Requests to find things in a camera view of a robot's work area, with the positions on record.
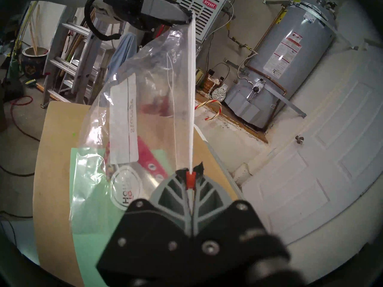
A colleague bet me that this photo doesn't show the white panel door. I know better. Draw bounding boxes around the white panel door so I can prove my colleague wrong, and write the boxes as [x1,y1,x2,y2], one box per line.
[241,55,383,246]

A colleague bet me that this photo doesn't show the aluminium ladder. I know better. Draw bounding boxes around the aluminium ladder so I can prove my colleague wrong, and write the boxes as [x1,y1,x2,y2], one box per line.
[40,22,126,109]

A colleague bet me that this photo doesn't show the white folding table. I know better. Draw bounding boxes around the white folding table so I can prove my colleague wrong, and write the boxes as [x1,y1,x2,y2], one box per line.
[193,123,244,201]

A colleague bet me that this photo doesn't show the clear ziplock bag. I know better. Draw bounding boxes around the clear ziplock bag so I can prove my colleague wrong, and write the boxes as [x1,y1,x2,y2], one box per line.
[69,11,199,233]

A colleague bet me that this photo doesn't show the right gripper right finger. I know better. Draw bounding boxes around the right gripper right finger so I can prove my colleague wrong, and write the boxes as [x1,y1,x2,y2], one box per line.
[192,162,270,287]

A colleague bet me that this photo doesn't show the grey metal strap bar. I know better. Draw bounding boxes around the grey metal strap bar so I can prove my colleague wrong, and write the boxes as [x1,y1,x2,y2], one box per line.
[224,59,307,119]

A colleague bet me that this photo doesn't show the red floor cable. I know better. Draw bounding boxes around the red floor cable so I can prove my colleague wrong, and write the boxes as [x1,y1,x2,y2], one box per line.
[10,95,41,142]

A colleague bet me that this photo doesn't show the wooden platform board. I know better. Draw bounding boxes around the wooden platform board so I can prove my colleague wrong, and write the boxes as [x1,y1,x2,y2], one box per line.
[194,91,269,144]

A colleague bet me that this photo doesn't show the dark ceramic plant pot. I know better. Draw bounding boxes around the dark ceramic plant pot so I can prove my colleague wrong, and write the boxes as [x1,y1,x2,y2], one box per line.
[20,46,49,79]

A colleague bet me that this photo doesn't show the dark floor cable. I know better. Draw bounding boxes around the dark floor cable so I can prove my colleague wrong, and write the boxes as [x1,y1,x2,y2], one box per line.
[0,164,36,177]

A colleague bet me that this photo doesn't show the grey Bryant furnace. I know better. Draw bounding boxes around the grey Bryant furnace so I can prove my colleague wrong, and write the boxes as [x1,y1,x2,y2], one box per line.
[175,0,234,45]

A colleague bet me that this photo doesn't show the grey water heater tank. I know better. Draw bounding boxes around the grey water heater tank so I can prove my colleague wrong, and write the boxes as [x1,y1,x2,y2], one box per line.
[224,0,337,130]

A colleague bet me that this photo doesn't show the wicker basket with handle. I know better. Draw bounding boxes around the wicker basket with handle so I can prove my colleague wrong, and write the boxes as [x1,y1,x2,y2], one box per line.
[203,62,231,94]

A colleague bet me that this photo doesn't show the white leaning board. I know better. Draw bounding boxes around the white leaning board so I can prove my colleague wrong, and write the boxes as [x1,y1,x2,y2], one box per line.
[22,1,67,55]

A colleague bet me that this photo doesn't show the yellow gas pipe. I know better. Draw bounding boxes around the yellow gas pipe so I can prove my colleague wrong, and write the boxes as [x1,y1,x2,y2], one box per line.
[226,23,255,52]

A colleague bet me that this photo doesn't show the blue cloth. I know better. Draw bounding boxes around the blue cloth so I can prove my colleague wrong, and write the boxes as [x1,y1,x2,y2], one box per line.
[107,32,136,80]

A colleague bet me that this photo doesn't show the light green paper mat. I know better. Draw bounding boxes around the light green paper mat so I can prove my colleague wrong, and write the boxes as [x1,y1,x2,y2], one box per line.
[69,147,172,287]

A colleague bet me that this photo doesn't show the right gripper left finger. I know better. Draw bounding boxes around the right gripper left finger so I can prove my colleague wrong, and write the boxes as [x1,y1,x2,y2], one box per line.
[96,169,192,287]

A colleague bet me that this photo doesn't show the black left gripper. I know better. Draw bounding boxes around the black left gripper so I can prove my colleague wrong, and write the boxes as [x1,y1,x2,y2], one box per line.
[103,0,193,31]

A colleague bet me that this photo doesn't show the foil wrapped lump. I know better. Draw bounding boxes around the foil wrapped lump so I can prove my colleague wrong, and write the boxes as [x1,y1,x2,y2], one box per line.
[212,84,228,102]

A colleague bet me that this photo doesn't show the long red carton box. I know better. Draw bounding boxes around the long red carton box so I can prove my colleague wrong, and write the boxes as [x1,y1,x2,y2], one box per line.
[105,95,171,182]

